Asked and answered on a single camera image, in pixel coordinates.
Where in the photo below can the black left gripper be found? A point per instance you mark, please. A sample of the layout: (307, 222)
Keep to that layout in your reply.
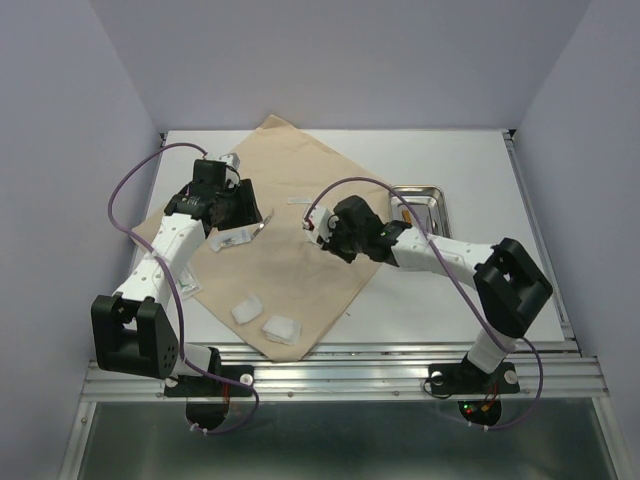
(250, 208)

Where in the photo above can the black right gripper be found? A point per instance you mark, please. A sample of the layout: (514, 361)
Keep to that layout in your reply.
(327, 243)

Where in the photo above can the stainless steel tray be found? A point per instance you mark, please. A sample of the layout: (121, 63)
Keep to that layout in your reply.
(429, 204)

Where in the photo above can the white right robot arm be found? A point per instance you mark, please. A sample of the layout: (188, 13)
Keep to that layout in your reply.
(511, 288)

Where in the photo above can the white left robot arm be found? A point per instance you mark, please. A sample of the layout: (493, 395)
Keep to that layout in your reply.
(132, 331)

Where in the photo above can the angled steel tweezers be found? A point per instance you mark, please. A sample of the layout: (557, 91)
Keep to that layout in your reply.
(262, 225)

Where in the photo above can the clear packet black part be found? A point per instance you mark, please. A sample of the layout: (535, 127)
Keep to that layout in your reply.
(230, 239)

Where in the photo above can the white packet under forceps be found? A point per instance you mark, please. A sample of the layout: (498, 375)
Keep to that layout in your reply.
(299, 201)

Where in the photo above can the beige cloth drape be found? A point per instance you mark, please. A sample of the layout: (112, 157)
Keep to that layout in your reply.
(332, 300)

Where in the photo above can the green suture packet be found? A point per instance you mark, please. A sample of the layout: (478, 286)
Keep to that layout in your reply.
(188, 284)

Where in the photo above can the white gauze pad left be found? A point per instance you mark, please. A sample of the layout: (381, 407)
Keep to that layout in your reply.
(247, 310)

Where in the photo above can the white gauze pad stack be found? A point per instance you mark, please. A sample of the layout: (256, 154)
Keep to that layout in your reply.
(282, 330)

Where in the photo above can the aluminium mounting rail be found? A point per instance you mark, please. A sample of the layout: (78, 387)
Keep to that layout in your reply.
(387, 371)

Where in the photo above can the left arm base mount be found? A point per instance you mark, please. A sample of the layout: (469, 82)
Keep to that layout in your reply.
(214, 407)

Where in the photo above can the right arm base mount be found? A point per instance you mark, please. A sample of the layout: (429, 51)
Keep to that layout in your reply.
(480, 392)

